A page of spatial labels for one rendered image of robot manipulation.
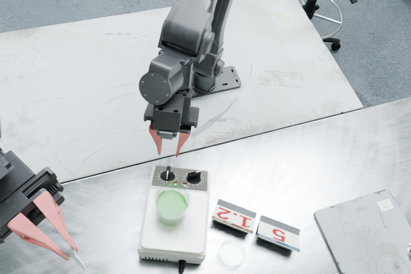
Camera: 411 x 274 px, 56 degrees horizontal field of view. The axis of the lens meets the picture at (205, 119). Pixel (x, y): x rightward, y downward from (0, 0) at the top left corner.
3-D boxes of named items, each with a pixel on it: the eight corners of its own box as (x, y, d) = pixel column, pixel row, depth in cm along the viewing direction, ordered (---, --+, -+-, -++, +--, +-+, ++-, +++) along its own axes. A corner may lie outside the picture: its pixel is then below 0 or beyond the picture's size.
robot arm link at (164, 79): (177, 114, 63) (196, 46, 58) (129, 95, 65) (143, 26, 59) (198, 90, 74) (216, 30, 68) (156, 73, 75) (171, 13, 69)
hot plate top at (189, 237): (149, 188, 79) (149, 186, 78) (208, 194, 79) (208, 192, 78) (139, 248, 72) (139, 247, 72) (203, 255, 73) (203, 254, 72)
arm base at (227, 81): (247, 68, 97) (237, 48, 101) (170, 84, 93) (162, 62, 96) (241, 87, 104) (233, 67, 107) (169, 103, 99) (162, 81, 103)
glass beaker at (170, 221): (152, 227, 74) (151, 213, 67) (156, 196, 78) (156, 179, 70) (189, 230, 75) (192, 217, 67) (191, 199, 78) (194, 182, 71)
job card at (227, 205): (218, 199, 87) (221, 192, 84) (256, 213, 86) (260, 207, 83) (209, 224, 84) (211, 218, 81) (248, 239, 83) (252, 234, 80)
